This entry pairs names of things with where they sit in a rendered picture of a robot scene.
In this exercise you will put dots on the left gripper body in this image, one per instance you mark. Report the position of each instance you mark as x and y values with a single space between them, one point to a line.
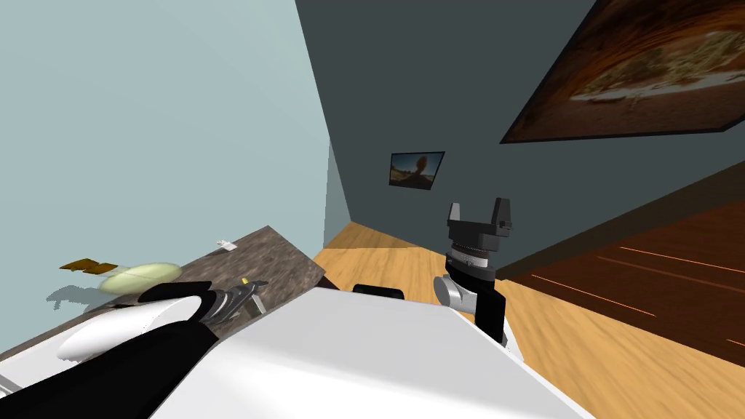
234 301

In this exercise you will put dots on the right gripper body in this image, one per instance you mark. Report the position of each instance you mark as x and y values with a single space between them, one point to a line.
474 233

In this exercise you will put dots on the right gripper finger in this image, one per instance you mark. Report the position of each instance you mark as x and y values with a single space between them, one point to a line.
454 212
502 212

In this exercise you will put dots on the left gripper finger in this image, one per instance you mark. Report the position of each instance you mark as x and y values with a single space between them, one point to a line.
258 305
256 285

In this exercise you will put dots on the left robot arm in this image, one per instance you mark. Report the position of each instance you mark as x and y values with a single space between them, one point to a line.
128 355

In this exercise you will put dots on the small white piece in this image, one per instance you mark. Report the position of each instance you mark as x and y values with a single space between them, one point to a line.
227 245

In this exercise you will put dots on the small dark framed picture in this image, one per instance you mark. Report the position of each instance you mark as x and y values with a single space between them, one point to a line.
415 170

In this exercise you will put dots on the pale green round plate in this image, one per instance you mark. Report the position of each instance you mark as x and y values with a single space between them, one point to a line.
139 277

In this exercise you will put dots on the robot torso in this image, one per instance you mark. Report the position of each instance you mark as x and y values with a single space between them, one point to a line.
349 361

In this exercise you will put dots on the flat brown piece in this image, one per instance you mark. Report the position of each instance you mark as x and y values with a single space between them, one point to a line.
88 266

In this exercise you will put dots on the large brown framed picture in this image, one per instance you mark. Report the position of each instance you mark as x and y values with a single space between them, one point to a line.
634 70

